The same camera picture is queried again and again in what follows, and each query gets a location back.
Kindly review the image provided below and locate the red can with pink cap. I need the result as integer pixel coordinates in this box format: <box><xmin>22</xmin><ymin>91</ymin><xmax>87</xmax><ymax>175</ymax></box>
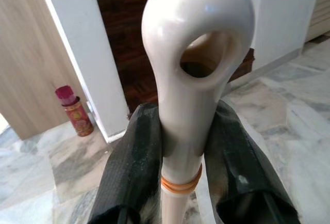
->
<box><xmin>55</xmin><ymin>85</ymin><xmax>94</xmax><ymax>138</ymax></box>

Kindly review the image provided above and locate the light wooden cabinet panel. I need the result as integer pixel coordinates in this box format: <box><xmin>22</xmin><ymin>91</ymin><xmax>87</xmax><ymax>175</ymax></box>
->
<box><xmin>0</xmin><ymin>0</ymin><xmax>91</xmax><ymax>141</ymax></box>

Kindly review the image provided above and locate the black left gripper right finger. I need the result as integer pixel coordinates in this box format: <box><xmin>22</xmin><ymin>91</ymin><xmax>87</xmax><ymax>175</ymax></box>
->
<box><xmin>203</xmin><ymin>99</ymin><xmax>302</xmax><ymax>224</ymax></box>

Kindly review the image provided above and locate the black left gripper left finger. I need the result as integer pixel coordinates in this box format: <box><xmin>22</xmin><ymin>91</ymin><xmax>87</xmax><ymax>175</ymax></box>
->
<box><xmin>90</xmin><ymin>103</ymin><xmax>165</xmax><ymax>224</ymax></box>

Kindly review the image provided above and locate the beige slatted shutter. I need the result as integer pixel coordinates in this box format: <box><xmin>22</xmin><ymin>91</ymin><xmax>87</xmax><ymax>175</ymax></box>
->
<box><xmin>304</xmin><ymin>0</ymin><xmax>330</xmax><ymax>42</ymax></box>

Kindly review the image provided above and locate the white plastic broom handle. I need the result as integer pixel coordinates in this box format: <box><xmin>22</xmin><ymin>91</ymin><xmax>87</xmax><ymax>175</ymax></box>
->
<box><xmin>141</xmin><ymin>0</ymin><xmax>256</xmax><ymax>224</ymax></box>

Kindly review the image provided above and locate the orange rubber band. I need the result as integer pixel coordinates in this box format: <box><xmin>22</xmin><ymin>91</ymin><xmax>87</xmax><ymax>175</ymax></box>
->
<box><xmin>161</xmin><ymin>166</ymin><xmax>203</xmax><ymax>188</ymax></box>
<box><xmin>162</xmin><ymin>180</ymin><xmax>199</xmax><ymax>193</ymax></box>

